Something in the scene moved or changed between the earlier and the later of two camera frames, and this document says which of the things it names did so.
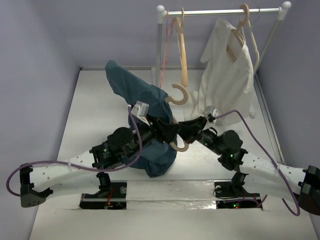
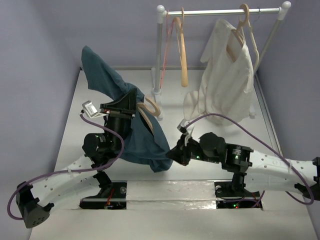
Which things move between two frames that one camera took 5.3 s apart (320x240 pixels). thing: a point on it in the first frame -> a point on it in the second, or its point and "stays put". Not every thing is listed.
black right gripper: x=200 y=126 -> x=182 y=152
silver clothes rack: x=161 y=13 stays put
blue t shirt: x=160 y=158 -> x=139 y=143
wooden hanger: x=179 y=23 stays put
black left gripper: x=161 y=129 -> x=127 y=102
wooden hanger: x=182 y=101 -> x=141 y=106
